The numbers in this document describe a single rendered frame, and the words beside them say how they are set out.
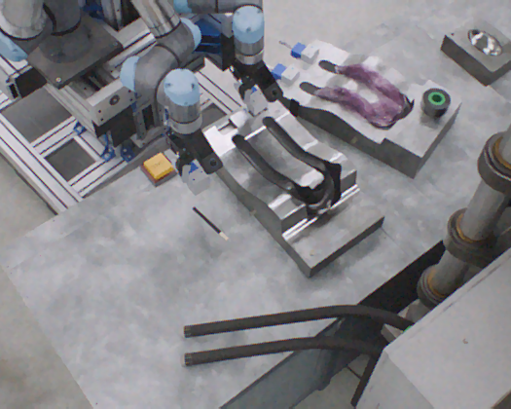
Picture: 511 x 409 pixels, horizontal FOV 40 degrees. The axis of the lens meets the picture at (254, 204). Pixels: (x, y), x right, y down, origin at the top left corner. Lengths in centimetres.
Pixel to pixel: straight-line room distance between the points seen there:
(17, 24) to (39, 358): 135
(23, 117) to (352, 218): 160
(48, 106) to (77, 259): 122
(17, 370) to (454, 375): 192
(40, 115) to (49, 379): 106
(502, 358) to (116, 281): 108
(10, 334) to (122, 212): 96
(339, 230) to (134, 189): 59
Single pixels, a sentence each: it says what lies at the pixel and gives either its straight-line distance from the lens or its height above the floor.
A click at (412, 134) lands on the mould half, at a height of 91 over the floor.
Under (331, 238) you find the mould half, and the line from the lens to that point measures 186.
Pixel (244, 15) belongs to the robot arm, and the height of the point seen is 130.
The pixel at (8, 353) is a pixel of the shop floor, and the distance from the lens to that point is 277.
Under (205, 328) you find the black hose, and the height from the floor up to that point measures 84.
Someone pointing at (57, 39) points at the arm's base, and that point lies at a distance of 199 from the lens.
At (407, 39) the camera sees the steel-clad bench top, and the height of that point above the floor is 80.
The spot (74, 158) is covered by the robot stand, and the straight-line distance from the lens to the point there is 286.
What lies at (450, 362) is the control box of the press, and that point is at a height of 147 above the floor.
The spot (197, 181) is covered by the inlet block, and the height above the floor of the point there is 96.
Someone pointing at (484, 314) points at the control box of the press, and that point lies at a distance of 115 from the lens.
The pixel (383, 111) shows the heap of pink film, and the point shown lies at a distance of 208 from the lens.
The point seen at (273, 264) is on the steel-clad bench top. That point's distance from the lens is 188.
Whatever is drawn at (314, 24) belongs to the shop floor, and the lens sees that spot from 357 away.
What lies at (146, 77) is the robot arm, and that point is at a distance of 162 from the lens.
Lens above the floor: 248
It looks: 59 degrees down
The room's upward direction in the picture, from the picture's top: 1 degrees clockwise
